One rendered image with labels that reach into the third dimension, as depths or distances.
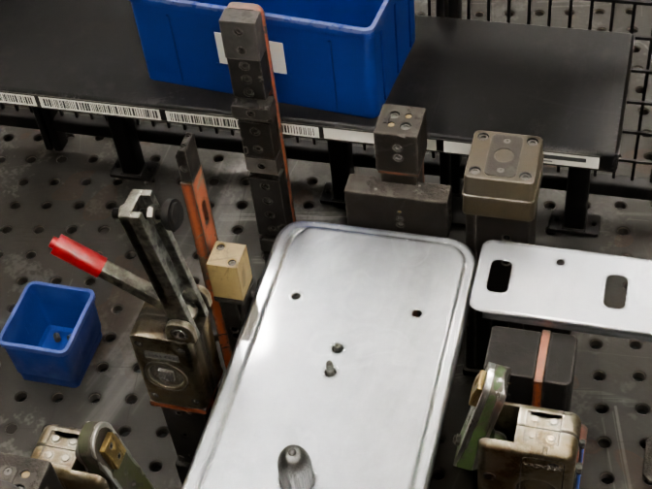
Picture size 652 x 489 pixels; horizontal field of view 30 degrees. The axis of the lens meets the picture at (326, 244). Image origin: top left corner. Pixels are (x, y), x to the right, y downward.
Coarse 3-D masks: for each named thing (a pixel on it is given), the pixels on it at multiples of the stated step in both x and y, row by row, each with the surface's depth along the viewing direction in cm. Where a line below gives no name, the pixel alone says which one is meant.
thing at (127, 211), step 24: (144, 192) 110; (120, 216) 109; (144, 216) 109; (168, 216) 108; (144, 240) 110; (168, 240) 114; (144, 264) 113; (168, 264) 116; (168, 288) 115; (192, 288) 119; (168, 312) 118
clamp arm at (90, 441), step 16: (96, 432) 106; (112, 432) 107; (80, 448) 106; (96, 448) 106; (112, 448) 107; (96, 464) 106; (112, 464) 107; (128, 464) 111; (112, 480) 108; (128, 480) 110; (144, 480) 113
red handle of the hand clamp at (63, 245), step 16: (64, 240) 116; (64, 256) 116; (80, 256) 116; (96, 256) 117; (96, 272) 117; (112, 272) 118; (128, 272) 118; (128, 288) 118; (144, 288) 118; (160, 304) 119; (192, 304) 120
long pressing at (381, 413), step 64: (320, 256) 132; (384, 256) 131; (448, 256) 130; (256, 320) 126; (320, 320) 126; (384, 320) 125; (448, 320) 125; (256, 384) 121; (320, 384) 121; (384, 384) 120; (448, 384) 120; (256, 448) 116; (320, 448) 116; (384, 448) 115
